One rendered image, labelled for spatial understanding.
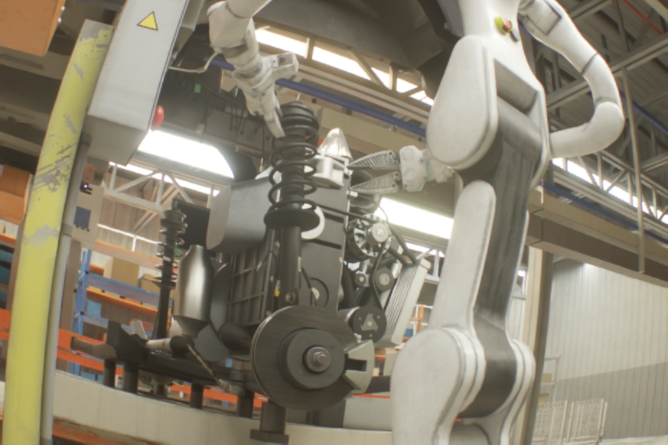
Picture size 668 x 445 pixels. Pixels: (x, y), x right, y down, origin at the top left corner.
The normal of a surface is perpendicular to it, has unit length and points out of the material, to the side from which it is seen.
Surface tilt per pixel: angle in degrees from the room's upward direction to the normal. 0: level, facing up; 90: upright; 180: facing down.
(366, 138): 90
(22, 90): 105
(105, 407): 90
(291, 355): 90
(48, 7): 180
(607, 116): 119
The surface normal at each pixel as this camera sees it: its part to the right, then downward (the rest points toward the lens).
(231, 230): 0.09, -0.10
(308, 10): 0.42, -0.27
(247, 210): 0.12, -0.33
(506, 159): 0.56, -0.03
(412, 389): -0.80, -0.29
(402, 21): -0.70, 0.47
